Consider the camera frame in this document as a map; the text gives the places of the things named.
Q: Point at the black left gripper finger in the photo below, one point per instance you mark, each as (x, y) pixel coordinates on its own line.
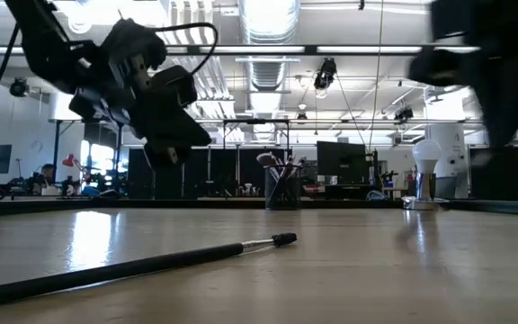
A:
(169, 128)
(167, 155)

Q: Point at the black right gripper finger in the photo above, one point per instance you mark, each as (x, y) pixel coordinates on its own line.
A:
(496, 130)
(512, 130)

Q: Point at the long black makeup brush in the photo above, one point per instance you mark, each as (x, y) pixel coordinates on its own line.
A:
(128, 268)

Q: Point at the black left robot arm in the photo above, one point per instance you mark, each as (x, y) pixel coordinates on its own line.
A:
(38, 36)

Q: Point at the white round column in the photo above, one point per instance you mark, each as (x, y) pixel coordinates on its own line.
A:
(452, 157)

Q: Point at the white light bulb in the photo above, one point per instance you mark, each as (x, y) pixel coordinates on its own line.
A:
(426, 155)

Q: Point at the grey bin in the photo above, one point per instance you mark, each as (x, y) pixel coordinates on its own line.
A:
(445, 186)

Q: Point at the metal lamp stand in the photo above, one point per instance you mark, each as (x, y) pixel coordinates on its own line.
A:
(425, 189)

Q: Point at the black ceiling spotlight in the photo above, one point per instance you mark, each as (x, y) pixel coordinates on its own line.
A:
(404, 113)
(18, 87)

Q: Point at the red desk lamp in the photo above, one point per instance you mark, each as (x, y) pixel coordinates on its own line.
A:
(68, 160)

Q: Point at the person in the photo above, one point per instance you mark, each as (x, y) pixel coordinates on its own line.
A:
(47, 173)

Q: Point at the black mesh pencil cup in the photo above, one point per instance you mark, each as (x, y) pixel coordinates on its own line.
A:
(283, 193)

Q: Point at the black monitor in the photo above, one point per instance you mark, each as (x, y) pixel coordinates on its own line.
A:
(342, 162)

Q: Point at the black partition wall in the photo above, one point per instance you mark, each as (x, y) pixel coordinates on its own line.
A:
(223, 171)
(511, 175)

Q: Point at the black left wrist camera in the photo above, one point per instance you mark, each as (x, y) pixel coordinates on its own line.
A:
(133, 40)

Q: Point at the silver ventilation duct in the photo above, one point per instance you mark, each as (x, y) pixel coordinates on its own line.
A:
(268, 22)

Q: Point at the black overhead camera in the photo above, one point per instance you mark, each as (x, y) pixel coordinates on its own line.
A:
(326, 72)

